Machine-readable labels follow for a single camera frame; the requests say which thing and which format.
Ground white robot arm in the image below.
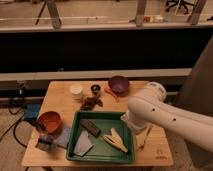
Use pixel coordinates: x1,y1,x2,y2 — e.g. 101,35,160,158
121,82,213,153

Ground small black cup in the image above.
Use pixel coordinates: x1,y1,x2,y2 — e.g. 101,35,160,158
91,84,101,96

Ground white paper cup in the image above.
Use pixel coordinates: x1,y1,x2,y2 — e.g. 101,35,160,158
70,85,83,100

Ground metal fork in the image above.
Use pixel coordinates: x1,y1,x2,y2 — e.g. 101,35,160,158
139,126,153,150

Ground green plastic tray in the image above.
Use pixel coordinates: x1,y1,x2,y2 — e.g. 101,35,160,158
66,111,135,164

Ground purple bowl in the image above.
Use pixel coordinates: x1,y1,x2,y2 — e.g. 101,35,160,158
108,75,130,94

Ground dark brown block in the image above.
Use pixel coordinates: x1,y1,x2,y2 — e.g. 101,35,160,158
80,119,101,137

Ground orange carrot toy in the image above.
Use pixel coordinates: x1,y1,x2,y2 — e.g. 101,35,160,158
104,87,119,102

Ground grey cloth piece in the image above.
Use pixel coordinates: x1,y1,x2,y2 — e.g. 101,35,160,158
73,130,93,156

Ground brown crumpled object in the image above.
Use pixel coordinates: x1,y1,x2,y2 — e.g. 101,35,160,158
80,97,103,110

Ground blue sponge cloth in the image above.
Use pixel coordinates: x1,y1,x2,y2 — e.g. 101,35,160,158
54,127,71,148

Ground orange bowl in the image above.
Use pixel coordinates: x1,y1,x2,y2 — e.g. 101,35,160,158
36,111,62,134

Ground blue object on floor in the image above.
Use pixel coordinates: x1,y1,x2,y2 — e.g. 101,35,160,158
24,103,41,119

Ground office chair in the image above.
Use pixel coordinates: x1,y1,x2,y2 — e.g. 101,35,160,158
165,0,195,14

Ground black cables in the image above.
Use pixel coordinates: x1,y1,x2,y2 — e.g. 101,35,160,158
0,81,44,149

